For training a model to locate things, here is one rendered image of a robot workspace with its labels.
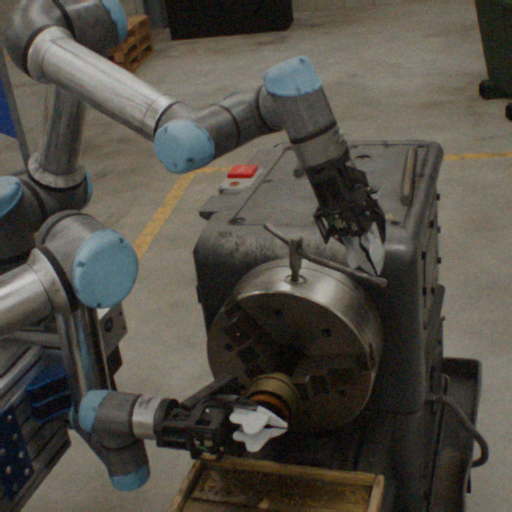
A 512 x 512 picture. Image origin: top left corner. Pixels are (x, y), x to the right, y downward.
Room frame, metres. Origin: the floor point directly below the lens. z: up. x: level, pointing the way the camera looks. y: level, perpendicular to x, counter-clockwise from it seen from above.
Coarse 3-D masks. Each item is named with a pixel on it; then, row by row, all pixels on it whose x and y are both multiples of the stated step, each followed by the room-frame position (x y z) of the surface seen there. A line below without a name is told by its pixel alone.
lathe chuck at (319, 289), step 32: (256, 288) 1.20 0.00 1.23; (288, 288) 1.17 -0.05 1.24; (320, 288) 1.18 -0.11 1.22; (224, 320) 1.21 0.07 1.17; (256, 320) 1.19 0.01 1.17; (288, 320) 1.16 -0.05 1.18; (320, 320) 1.14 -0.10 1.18; (352, 320) 1.14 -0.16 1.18; (224, 352) 1.21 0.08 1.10; (320, 352) 1.14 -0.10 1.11; (352, 352) 1.12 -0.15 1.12; (320, 416) 1.15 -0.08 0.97; (352, 416) 1.13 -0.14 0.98
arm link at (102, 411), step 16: (96, 400) 1.09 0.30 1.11; (112, 400) 1.09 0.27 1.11; (128, 400) 1.08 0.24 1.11; (80, 416) 1.09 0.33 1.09; (96, 416) 1.07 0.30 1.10; (112, 416) 1.06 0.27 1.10; (128, 416) 1.06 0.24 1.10; (96, 432) 1.08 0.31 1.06; (112, 432) 1.06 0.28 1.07; (128, 432) 1.05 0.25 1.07
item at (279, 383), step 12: (276, 372) 1.11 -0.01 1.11; (252, 384) 1.09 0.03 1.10; (264, 384) 1.07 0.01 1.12; (276, 384) 1.07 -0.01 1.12; (288, 384) 1.07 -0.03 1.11; (252, 396) 1.06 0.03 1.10; (264, 396) 1.04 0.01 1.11; (276, 396) 1.05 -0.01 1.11; (288, 396) 1.05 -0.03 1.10; (276, 408) 1.02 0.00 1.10; (288, 408) 1.04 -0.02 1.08; (288, 420) 1.04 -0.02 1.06
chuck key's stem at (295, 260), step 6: (294, 240) 1.19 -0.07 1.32; (300, 240) 1.19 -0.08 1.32; (294, 246) 1.19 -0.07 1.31; (300, 246) 1.19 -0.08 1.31; (294, 252) 1.19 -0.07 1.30; (294, 258) 1.19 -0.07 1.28; (300, 258) 1.19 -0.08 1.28; (294, 264) 1.19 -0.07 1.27; (300, 264) 1.19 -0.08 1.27; (294, 270) 1.19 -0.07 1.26; (294, 276) 1.20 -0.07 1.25; (294, 282) 1.20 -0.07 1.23
